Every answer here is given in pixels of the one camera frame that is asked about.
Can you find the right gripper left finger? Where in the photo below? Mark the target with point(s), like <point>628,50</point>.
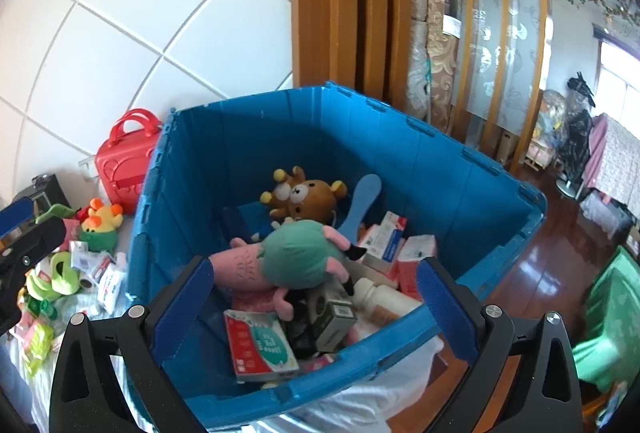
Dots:
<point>86,395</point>

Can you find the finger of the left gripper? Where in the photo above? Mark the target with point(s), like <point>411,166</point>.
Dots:
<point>15,214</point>
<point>29,249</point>

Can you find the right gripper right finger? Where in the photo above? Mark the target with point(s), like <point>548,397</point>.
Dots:
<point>544,395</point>

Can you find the green frog plush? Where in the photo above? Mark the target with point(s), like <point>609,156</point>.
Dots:
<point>57,279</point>

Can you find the white blue plastic bag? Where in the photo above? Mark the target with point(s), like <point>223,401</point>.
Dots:
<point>109,286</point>

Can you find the large Peppa pig plush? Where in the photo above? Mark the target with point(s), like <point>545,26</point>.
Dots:
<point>297,256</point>

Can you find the black coffee cup gift box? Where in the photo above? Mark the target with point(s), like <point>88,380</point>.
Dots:
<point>44,191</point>

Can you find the green yellow duck plush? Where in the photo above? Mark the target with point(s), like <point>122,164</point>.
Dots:
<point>99,229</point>

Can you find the red toy suitcase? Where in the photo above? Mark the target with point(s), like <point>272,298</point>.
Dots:
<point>123,159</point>

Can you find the red green toothpaste box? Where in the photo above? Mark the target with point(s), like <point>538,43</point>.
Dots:
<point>258,347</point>

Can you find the blue plastic storage crate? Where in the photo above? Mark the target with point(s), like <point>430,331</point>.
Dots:
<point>248,167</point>

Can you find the brown bear plush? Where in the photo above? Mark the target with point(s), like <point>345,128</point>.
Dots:
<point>295,197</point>

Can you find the blue shoehorn paddle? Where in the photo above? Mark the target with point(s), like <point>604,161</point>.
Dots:
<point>366,192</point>

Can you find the rolled carpet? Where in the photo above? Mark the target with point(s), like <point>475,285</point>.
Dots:
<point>433,55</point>

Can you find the wooden glass partition screen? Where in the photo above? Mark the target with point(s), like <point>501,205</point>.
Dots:
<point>502,68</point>

